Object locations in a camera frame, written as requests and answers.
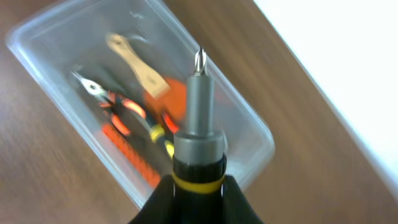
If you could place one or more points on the red handled wire cutters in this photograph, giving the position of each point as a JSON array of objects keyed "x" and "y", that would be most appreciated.
[{"x": 170, "y": 123}]

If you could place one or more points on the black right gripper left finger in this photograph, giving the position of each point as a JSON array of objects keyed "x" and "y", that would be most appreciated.
[{"x": 159, "y": 208}]

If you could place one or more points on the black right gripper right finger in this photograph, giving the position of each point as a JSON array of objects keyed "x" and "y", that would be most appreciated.
[{"x": 236, "y": 209}]

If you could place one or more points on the clear plastic container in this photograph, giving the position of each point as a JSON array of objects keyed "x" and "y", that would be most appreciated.
[{"x": 71, "y": 37}]

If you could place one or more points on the orange scraper wooden handle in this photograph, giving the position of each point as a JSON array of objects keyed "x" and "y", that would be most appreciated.
[{"x": 161, "y": 94}]

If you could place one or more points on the yellow black screwdriver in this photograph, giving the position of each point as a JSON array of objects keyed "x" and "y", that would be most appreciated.
[{"x": 199, "y": 161}]

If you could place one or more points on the orange black needle-nose pliers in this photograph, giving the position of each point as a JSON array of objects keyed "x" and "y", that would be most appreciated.
[{"x": 122, "y": 112}]

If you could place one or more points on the red screwdriver bit holder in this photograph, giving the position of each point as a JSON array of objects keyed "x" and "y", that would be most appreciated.
[{"x": 150, "y": 175}]

